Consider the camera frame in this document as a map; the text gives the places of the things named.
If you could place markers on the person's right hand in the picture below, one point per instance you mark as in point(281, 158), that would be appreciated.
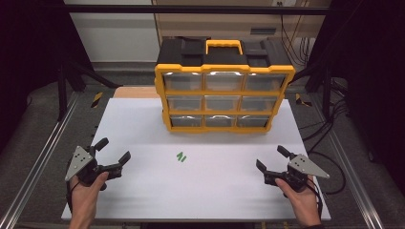
point(304, 203)

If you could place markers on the person's left hand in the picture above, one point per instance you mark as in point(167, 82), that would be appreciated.
point(83, 198)

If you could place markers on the small green plastic piece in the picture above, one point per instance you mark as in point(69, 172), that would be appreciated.
point(179, 156)
point(183, 158)

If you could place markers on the grid of clear drawers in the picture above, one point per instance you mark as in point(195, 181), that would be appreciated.
point(264, 82)

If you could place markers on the wooden cabinet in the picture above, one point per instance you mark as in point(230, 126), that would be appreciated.
point(216, 24)

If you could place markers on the wooden board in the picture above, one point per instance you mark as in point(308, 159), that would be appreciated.
point(137, 92)

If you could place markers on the clear plastic drawer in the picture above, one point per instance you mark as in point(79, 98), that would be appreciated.
point(224, 81)

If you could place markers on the aluminium rail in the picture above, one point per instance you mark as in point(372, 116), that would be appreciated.
point(41, 159)
point(353, 178)

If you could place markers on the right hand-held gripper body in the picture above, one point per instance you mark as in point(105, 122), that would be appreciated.
point(302, 167)

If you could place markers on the black frame bar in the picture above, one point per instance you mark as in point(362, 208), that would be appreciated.
point(191, 10)

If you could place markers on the black metal stand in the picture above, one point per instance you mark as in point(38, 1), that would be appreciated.
point(325, 95)
point(62, 92)

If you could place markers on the black curtain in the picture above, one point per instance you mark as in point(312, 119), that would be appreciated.
point(372, 79)
point(28, 57)

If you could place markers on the yellow black organizer box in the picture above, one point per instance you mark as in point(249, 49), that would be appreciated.
point(223, 67)

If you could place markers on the yellow black hazard tape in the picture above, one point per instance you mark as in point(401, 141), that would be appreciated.
point(97, 99)
point(301, 100)

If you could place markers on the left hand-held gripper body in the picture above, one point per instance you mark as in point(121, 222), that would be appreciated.
point(79, 160)

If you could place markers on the white wall socket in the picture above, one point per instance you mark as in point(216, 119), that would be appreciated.
point(286, 3)

